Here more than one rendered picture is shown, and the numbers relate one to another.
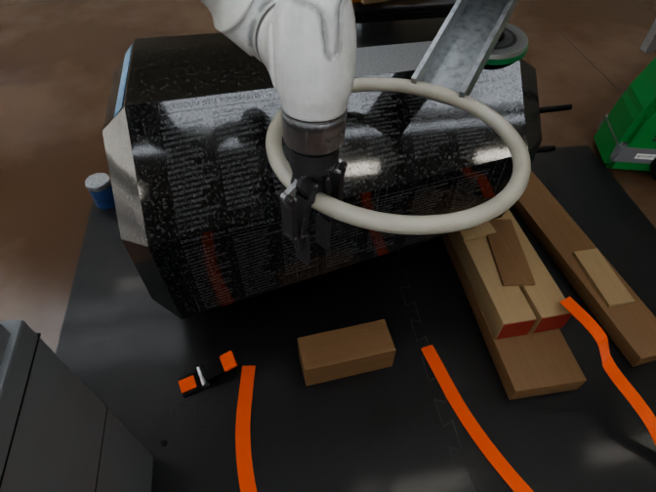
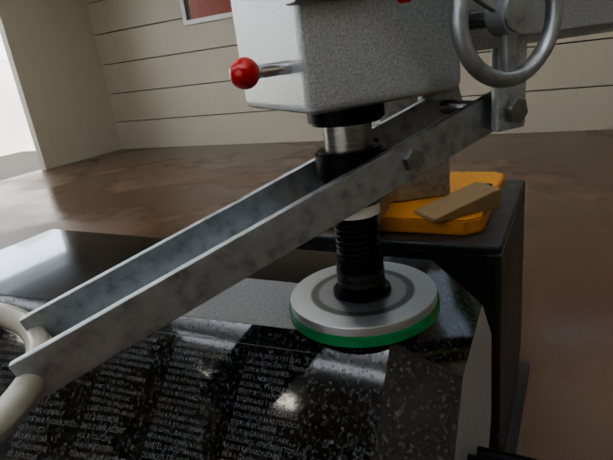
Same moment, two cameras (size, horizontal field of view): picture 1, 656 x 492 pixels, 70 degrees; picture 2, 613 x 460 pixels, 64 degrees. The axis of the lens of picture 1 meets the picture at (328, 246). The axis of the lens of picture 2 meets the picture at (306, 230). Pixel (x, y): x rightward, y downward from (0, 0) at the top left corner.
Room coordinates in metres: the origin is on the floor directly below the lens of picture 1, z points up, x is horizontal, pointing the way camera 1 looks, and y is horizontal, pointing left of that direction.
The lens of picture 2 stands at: (0.73, -0.80, 1.20)
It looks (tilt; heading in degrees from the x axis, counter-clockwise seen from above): 19 degrees down; 38
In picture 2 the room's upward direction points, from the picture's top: 7 degrees counter-clockwise
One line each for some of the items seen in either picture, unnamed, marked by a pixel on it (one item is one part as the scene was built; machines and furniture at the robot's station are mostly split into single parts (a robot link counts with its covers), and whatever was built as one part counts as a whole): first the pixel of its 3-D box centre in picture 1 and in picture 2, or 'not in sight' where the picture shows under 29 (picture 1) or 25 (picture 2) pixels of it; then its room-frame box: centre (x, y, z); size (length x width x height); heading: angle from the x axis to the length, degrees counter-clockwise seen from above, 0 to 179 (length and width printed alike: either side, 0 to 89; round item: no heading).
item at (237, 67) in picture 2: not in sight; (264, 70); (1.14, -0.44, 1.20); 0.08 x 0.03 x 0.03; 151
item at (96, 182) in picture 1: (102, 190); not in sight; (1.50, 0.99, 0.08); 0.10 x 0.10 x 0.13
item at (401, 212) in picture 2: not in sight; (410, 196); (2.07, -0.15, 0.76); 0.49 x 0.49 x 0.05; 9
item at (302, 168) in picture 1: (313, 167); not in sight; (0.55, 0.02, 1.02); 0.08 x 0.07 x 0.09; 136
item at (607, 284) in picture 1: (601, 276); not in sight; (1.03, -1.02, 0.08); 0.25 x 0.10 x 0.01; 10
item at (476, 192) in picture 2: not in sight; (456, 201); (1.93, -0.35, 0.80); 0.20 x 0.10 x 0.05; 146
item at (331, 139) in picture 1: (313, 125); not in sight; (0.56, 0.02, 1.10); 0.09 x 0.09 x 0.06
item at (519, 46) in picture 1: (488, 37); (362, 294); (1.28, -0.45, 0.87); 0.21 x 0.21 x 0.01
